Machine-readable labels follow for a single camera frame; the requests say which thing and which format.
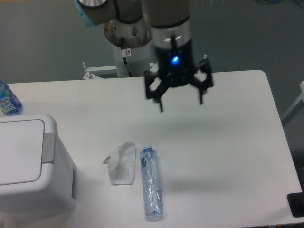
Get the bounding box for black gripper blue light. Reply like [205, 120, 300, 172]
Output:
[143, 40, 214, 113]

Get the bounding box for white push-lid trash can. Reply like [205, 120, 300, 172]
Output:
[0, 114, 77, 214]

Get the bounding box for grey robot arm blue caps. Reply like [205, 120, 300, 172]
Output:
[74, 0, 214, 104]

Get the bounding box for crumpled white plastic wrapper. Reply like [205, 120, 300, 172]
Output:
[102, 142, 136, 185]

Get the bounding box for empty clear plastic bottle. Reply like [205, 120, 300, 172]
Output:
[140, 144, 163, 218]

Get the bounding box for black clamp at table corner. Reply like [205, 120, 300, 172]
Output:
[287, 192, 304, 218]

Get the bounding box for blue labelled water bottle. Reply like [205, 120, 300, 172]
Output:
[0, 80, 23, 115]

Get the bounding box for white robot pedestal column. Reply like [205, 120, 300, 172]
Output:
[104, 16, 152, 78]

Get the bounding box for black cable on pedestal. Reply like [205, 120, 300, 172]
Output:
[120, 37, 133, 78]

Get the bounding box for white base frame with bolts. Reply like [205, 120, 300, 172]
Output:
[82, 54, 209, 80]

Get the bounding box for white frame at right edge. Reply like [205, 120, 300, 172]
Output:
[281, 81, 304, 127]

